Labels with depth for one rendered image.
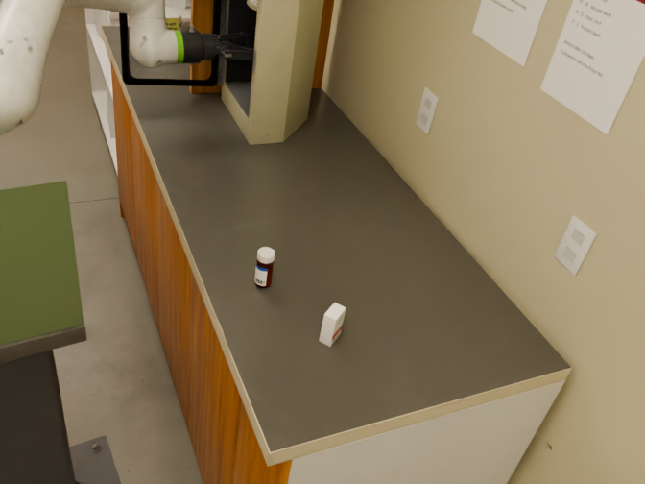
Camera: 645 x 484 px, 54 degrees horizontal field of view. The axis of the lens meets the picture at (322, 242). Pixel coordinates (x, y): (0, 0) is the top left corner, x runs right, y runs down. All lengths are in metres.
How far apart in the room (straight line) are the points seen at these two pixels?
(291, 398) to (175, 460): 1.09
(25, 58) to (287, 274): 0.70
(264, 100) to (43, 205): 0.92
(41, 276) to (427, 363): 0.78
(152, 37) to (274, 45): 0.34
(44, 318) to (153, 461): 1.05
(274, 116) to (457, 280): 0.76
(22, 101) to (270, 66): 0.86
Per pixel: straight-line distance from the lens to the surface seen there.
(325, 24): 2.33
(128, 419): 2.38
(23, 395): 1.56
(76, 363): 2.57
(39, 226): 1.20
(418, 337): 1.41
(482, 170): 1.67
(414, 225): 1.74
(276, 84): 1.91
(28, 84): 1.22
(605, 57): 1.39
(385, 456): 1.36
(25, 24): 1.30
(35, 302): 1.30
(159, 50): 1.88
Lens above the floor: 1.90
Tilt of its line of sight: 37 degrees down
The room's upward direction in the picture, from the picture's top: 10 degrees clockwise
